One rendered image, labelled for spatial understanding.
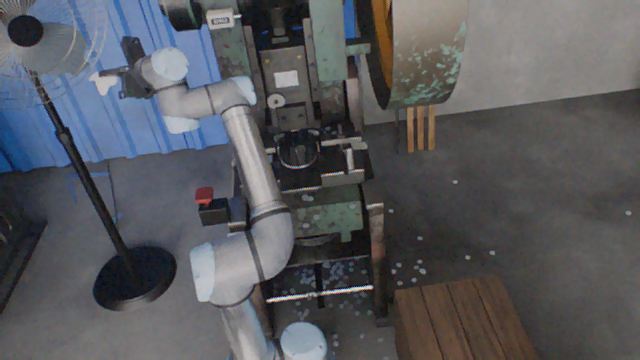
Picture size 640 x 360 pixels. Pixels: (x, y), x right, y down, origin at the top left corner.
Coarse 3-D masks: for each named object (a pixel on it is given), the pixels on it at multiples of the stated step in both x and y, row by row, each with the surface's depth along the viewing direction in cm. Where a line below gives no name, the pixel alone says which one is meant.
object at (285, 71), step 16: (288, 32) 170; (272, 48) 167; (288, 48) 166; (304, 48) 166; (272, 64) 169; (288, 64) 169; (304, 64) 170; (272, 80) 172; (288, 80) 173; (304, 80) 173; (272, 96) 175; (288, 96) 176; (304, 96) 177; (272, 112) 180; (288, 112) 177; (304, 112) 177; (288, 128) 181
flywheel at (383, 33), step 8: (376, 0) 191; (384, 0) 186; (376, 8) 191; (384, 8) 188; (376, 16) 191; (384, 16) 190; (376, 24) 191; (384, 24) 190; (392, 24) 176; (376, 32) 191; (384, 32) 189; (392, 32) 178; (376, 40) 194; (384, 40) 188; (392, 40) 180; (384, 48) 186; (392, 48) 182; (384, 56) 184; (392, 56) 181; (384, 64) 181; (392, 64) 177; (384, 72) 184
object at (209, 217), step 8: (216, 200) 186; (224, 200) 185; (200, 208) 183; (208, 208) 183; (216, 208) 182; (224, 208) 182; (200, 216) 183; (208, 216) 183; (216, 216) 184; (224, 216) 184; (208, 224) 186; (216, 224) 186
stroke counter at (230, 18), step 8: (224, 8) 151; (208, 16) 149; (216, 16) 149; (224, 16) 149; (232, 16) 150; (240, 16) 151; (208, 24) 150; (216, 24) 150; (224, 24) 151; (232, 24) 151
